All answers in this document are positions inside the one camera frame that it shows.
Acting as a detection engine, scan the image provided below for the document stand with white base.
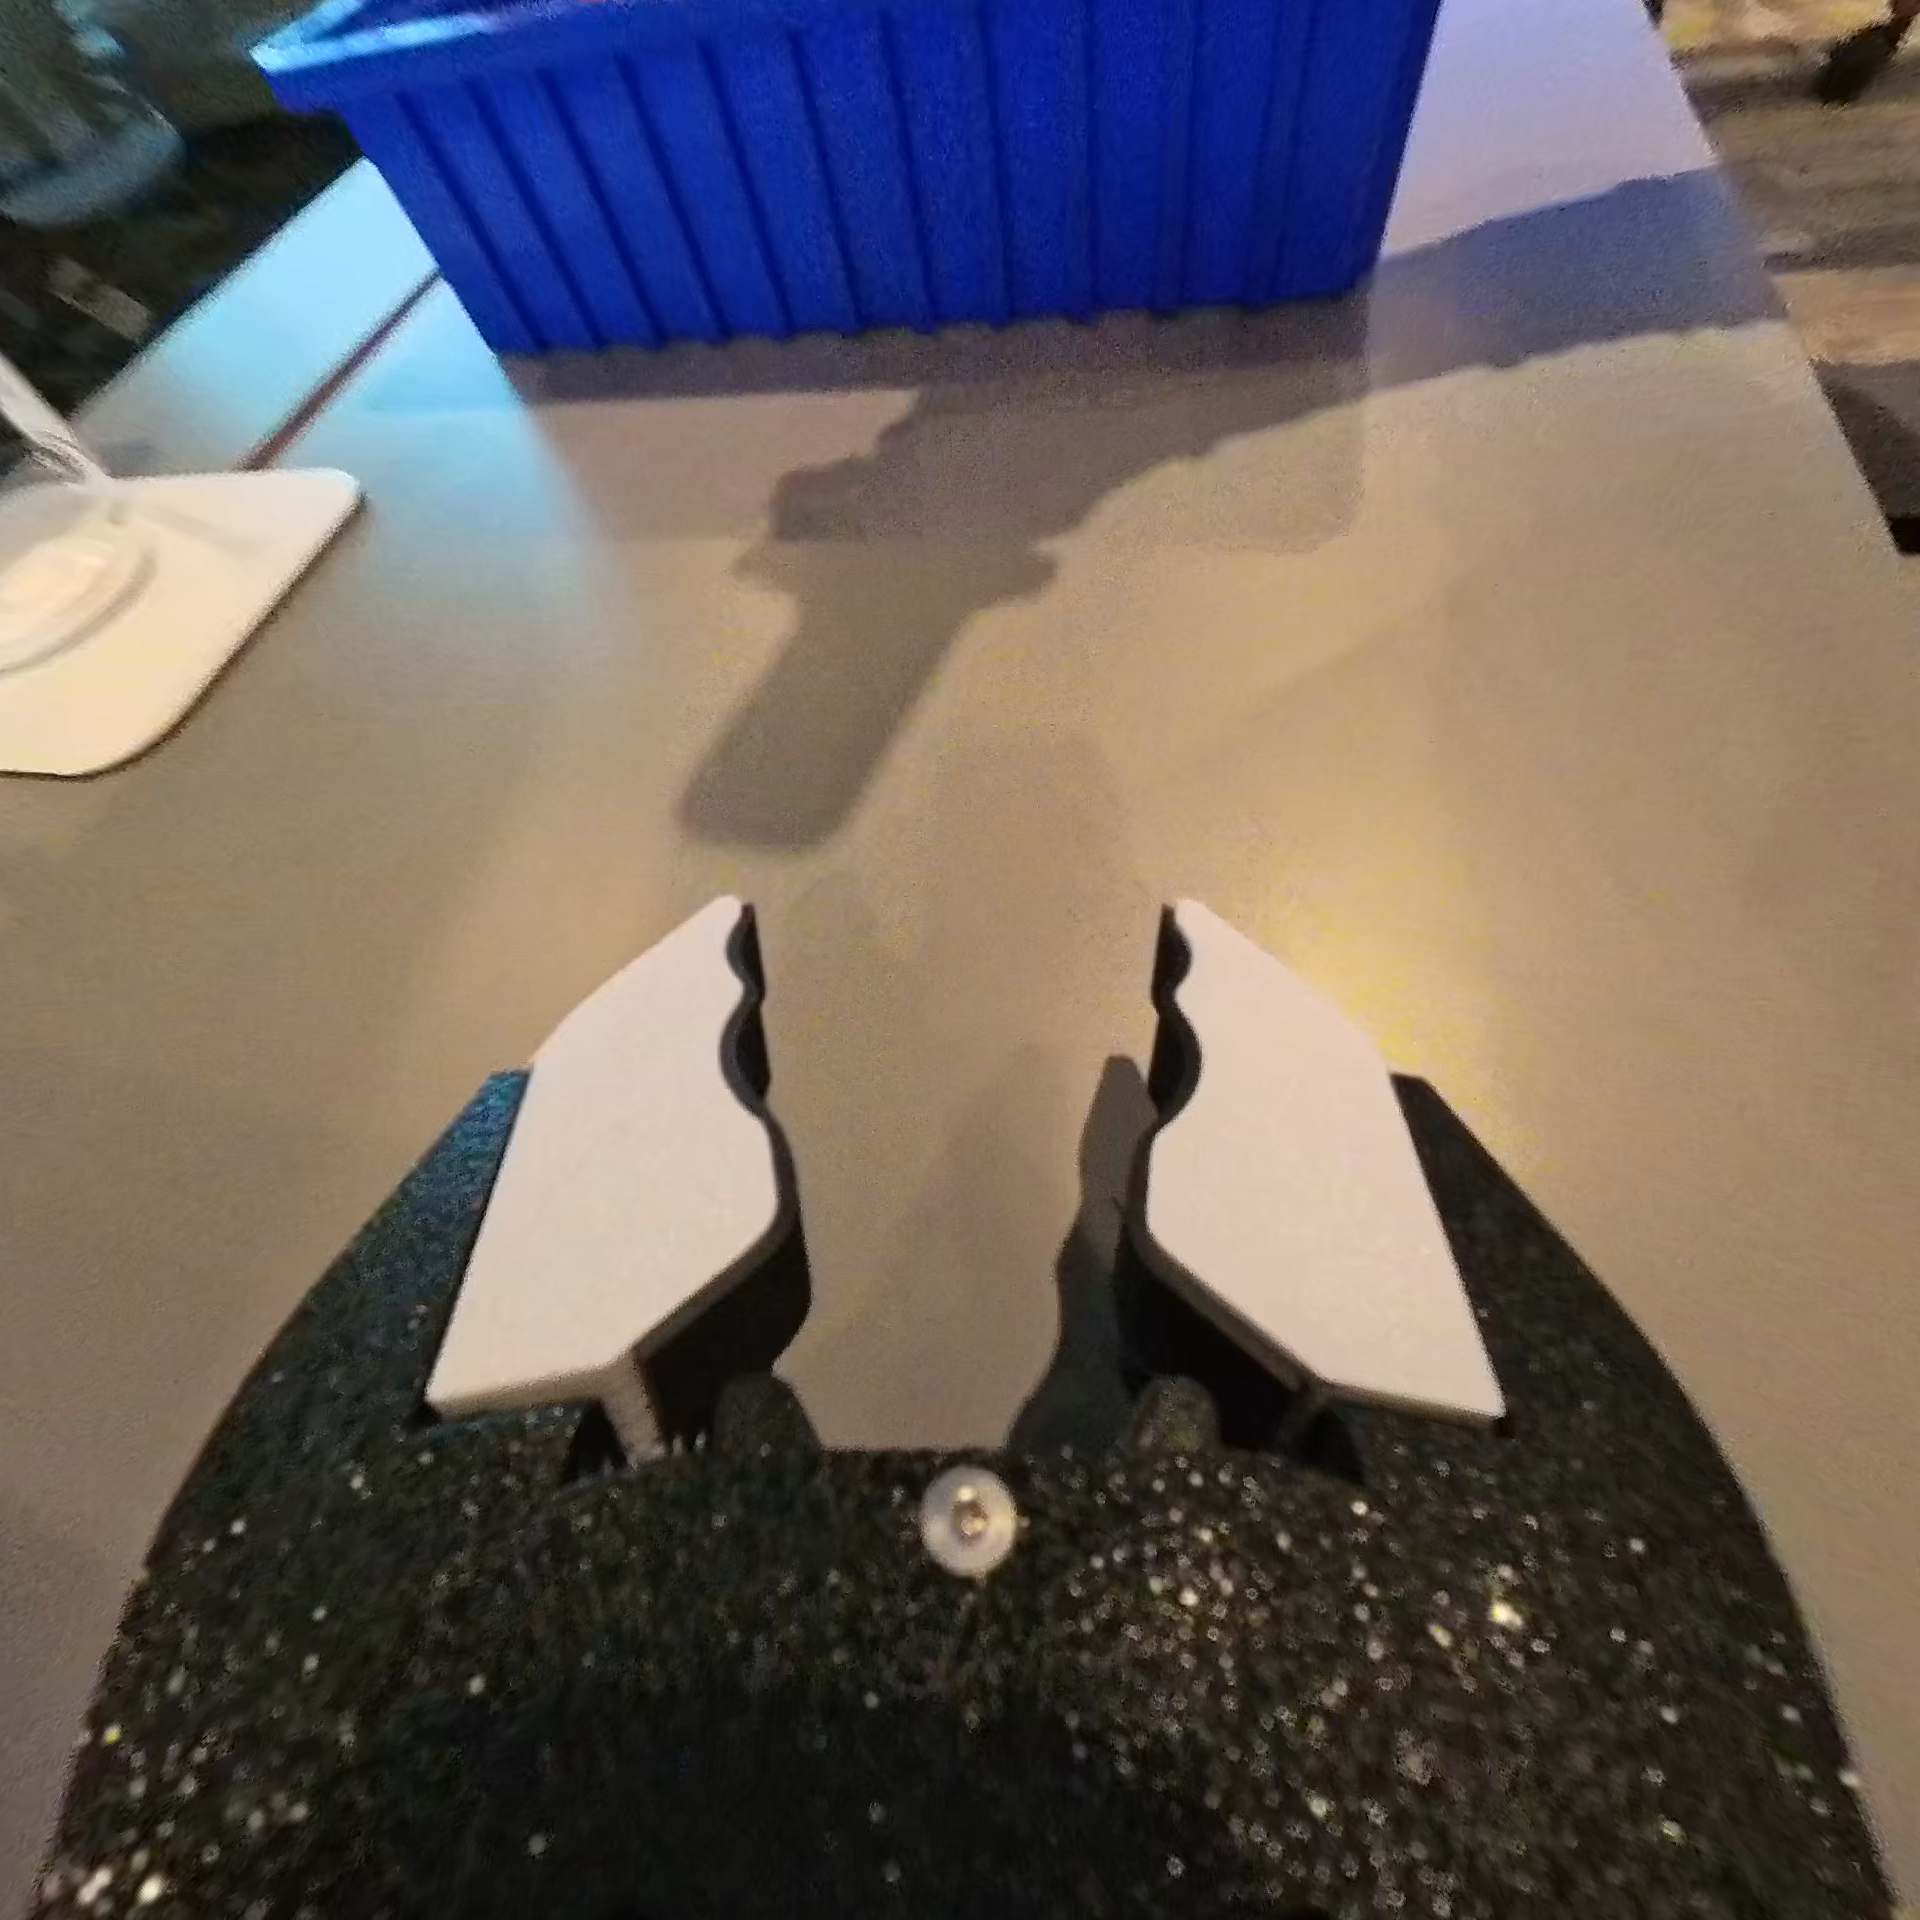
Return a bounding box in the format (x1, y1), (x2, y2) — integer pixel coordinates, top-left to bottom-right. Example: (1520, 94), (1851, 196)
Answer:
(0, 353), (366, 782)

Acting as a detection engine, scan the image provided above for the blue plastic bin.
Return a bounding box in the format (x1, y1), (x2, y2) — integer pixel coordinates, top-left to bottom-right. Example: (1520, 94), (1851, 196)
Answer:
(250, 0), (1447, 356)

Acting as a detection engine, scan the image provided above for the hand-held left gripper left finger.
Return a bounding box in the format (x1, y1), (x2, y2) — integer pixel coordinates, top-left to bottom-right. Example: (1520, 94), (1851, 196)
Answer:
(424, 897), (814, 1460)

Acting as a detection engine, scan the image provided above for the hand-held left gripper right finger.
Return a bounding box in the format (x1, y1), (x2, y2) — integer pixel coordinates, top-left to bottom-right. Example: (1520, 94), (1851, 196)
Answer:
(1127, 900), (1504, 1431)

